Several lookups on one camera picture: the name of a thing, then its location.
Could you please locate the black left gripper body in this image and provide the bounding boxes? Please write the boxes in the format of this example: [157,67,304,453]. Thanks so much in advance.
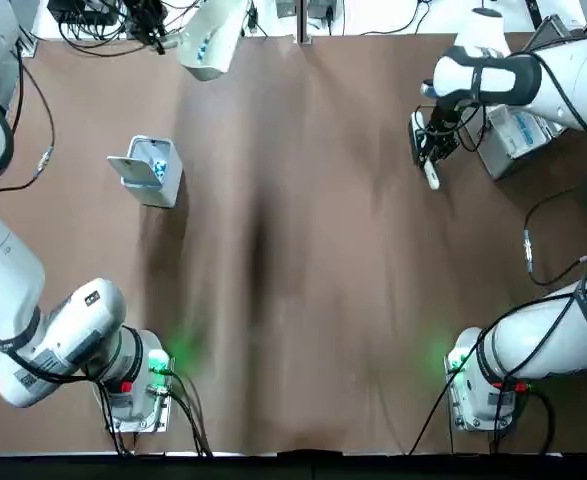
[129,0,167,54]

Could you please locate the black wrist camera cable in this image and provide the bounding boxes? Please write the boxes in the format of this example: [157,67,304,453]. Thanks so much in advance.
[455,99,492,154]

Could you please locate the white-handled black brush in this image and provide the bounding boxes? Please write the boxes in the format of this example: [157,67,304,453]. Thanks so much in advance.
[409,110,442,192]

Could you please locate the grey laptop device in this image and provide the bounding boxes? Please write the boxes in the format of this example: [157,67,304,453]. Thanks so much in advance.
[529,13,585,52]

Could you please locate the aluminium profile post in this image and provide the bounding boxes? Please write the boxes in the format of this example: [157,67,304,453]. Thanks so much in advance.
[295,0,313,47]

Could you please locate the white flip-lid trash can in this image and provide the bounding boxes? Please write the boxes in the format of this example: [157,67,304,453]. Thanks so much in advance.
[106,134,184,209]

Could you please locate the pale grey dustpan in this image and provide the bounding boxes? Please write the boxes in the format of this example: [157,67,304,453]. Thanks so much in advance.
[158,0,250,83]

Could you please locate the open aluminium case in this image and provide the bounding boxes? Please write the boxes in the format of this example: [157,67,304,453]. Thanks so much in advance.
[465,102,572,182]

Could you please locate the blue white medicine box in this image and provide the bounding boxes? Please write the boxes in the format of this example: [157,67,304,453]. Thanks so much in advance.
[502,110,549,151]

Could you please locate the black base cables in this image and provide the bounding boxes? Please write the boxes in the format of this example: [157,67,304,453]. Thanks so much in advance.
[96,368,215,459]
[406,378,558,457]

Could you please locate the black docking box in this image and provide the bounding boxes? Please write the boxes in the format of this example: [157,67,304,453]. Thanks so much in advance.
[46,0,118,27]

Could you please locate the aluminium corner post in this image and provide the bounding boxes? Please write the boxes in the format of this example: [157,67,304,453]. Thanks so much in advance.
[14,26,40,57]

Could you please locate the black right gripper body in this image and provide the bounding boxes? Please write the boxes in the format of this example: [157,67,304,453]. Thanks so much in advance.
[415,102,462,166]

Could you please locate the black cable with connector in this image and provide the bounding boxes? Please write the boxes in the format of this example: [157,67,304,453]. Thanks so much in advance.
[0,47,57,197]
[521,183,587,287]

